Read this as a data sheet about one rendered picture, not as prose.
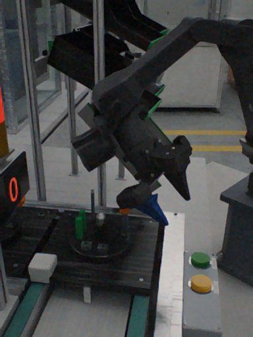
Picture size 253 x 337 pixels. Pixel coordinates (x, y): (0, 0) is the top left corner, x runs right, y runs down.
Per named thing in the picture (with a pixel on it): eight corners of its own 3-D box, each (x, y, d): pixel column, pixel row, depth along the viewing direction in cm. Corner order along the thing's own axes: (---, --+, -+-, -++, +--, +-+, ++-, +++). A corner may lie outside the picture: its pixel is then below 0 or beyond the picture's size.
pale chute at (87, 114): (161, 173, 111) (172, 165, 109) (149, 195, 100) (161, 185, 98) (96, 99, 108) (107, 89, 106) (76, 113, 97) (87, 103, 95)
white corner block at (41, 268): (58, 269, 79) (56, 253, 78) (51, 285, 75) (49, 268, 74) (37, 266, 80) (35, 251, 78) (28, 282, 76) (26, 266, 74)
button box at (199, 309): (213, 274, 86) (216, 252, 83) (219, 356, 67) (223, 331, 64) (181, 271, 87) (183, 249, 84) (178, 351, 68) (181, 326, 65)
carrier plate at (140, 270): (159, 225, 94) (159, 218, 93) (149, 296, 73) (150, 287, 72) (64, 216, 97) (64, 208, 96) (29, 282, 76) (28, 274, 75)
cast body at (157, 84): (159, 92, 114) (170, 71, 110) (153, 95, 110) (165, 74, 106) (136, 77, 115) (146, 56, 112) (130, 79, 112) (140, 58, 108)
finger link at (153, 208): (126, 207, 69) (148, 202, 65) (137, 196, 72) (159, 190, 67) (145, 238, 70) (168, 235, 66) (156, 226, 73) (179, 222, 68)
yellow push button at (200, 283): (210, 282, 76) (211, 274, 75) (211, 297, 73) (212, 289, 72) (190, 280, 77) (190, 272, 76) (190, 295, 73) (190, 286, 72)
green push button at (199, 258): (209, 259, 82) (209, 252, 82) (209, 272, 79) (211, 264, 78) (190, 257, 83) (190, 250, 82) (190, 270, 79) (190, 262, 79)
